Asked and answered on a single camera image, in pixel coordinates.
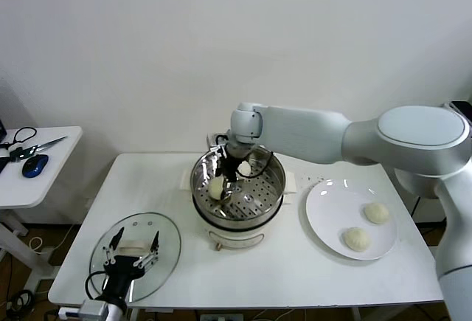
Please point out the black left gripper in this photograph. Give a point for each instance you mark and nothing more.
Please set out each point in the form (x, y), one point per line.
(121, 267)

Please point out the round glass pot lid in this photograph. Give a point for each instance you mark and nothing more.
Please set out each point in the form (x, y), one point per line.
(166, 247)

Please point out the white steamed baozi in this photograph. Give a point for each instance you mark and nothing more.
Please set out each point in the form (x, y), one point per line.
(245, 168)
(355, 239)
(377, 213)
(216, 190)

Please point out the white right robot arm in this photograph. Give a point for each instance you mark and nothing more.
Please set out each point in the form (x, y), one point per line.
(306, 125)

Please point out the metal scissors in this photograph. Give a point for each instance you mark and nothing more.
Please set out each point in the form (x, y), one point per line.
(51, 144)

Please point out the small white side table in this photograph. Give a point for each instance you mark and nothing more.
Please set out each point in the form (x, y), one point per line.
(55, 181)

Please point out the large white plate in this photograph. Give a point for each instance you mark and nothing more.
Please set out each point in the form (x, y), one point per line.
(332, 206)

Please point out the white electric cooking pot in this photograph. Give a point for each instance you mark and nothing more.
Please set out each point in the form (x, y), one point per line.
(236, 238)

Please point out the stainless steel steamer basket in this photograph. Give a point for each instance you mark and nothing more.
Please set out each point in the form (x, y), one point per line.
(265, 188)

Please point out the blue computer mouse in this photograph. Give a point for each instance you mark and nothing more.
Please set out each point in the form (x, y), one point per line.
(35, 166)

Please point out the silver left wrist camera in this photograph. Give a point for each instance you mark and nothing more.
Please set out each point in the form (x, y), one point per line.
(94, 310)

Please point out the black flat device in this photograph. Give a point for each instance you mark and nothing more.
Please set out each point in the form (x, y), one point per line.
(462, 105)

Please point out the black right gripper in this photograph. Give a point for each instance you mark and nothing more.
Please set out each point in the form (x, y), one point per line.
(230, 169)

